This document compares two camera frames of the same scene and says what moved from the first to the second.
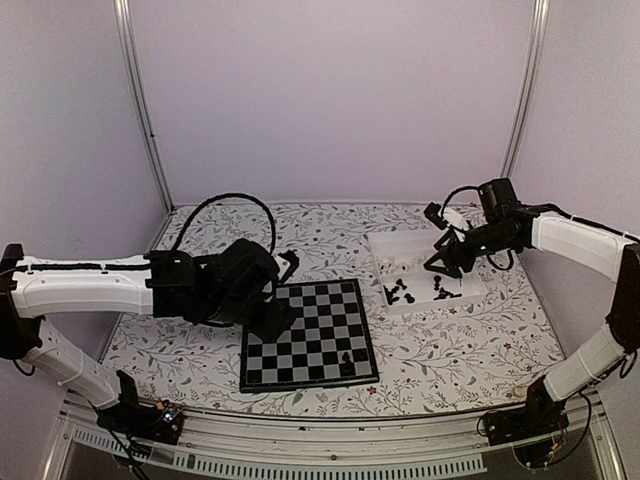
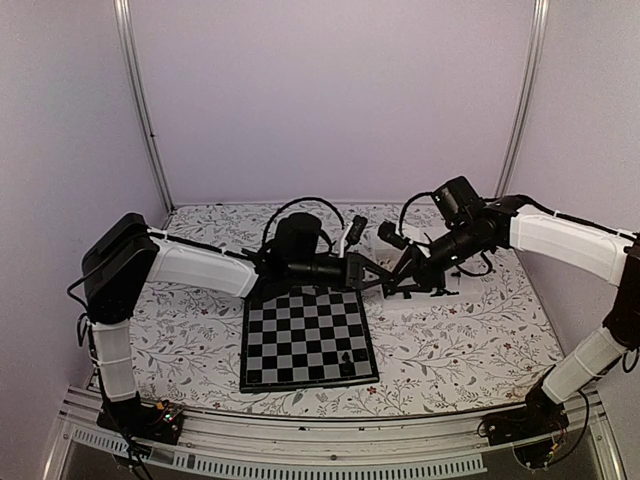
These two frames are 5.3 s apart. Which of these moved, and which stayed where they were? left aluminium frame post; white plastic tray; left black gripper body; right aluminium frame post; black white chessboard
Moved: white plastic tray; left black gripper body
Stayed: left aluminium frame post; right aluminium frame post; black white chessboard
